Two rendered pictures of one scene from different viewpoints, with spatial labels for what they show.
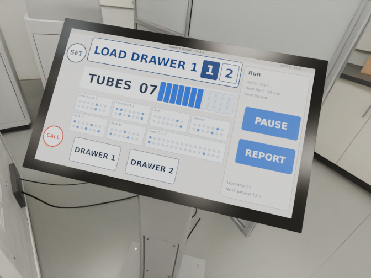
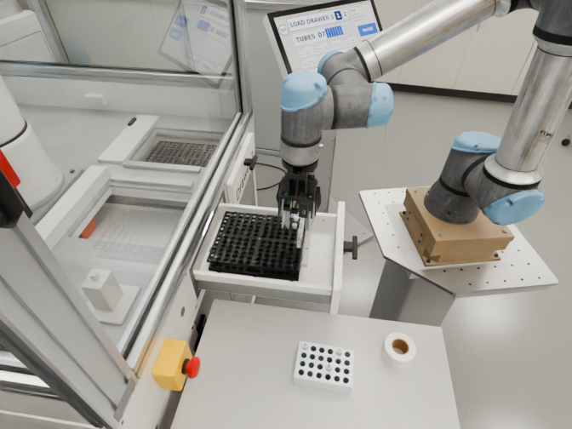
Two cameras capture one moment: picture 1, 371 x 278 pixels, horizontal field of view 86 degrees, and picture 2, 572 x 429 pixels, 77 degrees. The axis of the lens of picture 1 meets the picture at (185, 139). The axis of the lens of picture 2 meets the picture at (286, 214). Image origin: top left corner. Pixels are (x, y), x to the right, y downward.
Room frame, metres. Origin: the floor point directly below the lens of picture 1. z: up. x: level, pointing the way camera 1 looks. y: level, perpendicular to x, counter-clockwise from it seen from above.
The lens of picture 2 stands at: (-0.74, 1.15, 1.57)
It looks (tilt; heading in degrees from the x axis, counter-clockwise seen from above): 43 degrees down; 321
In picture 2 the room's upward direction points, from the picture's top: straight up
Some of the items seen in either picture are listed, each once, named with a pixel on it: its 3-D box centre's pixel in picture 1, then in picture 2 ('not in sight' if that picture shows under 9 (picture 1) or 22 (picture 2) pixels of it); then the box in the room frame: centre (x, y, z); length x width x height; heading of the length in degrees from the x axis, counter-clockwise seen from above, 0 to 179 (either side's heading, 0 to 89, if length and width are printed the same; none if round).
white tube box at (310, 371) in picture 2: not in sight; (323, 367); (-0.52, 0.86, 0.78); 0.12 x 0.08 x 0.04; 41
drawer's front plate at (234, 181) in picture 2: not in sight; (242, 169); (0.09, 0.66, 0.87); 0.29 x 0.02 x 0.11; 133
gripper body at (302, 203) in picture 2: not in sight; (298, 183); (-0.30, 0.77, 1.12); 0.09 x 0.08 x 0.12; 133
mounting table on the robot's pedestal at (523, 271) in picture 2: not in sight; (441, 243); (-0.44, 0.26, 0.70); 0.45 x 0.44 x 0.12; 57
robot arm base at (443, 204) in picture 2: not in sight; (456, 193); (-0.43, 0.28, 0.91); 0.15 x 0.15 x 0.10
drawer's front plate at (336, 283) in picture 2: not in sight; (337, 254); (-0.35, 0.67, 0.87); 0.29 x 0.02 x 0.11; 133
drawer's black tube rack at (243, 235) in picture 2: not in sight; (260, 247); (-0.21, 0.81, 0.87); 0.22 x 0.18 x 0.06; 43
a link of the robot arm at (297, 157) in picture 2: not in sight; (301, 147); (-0.30, 0.76, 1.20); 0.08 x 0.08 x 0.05
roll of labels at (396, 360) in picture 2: not in sight; (398, 350); (-0.60, 0.71, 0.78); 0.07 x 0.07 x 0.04
